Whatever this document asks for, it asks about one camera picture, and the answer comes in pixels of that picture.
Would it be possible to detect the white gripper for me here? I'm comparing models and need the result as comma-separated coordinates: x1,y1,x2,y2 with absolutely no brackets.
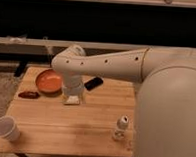
62,74,84,96

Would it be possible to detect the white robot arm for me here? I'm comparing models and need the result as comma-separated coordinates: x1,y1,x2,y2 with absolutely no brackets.
51,45,196,157

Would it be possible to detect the white sponge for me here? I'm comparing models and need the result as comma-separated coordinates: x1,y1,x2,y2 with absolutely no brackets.
63,95,80,106

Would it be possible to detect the orange bowl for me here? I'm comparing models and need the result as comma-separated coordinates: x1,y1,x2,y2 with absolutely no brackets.
35,69,62,93

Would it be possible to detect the black phone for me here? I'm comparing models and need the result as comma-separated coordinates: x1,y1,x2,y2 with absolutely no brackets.
84,77,103,91

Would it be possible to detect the wooden table board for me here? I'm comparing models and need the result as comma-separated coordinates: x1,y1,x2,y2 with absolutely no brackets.
0,64,141,157

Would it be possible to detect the small clear plastic bottle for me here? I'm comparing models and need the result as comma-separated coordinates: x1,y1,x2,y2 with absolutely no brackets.
112,116,129,140

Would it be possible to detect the white paper cup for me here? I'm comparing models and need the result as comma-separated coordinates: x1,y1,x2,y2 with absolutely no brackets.
0,115,20,142

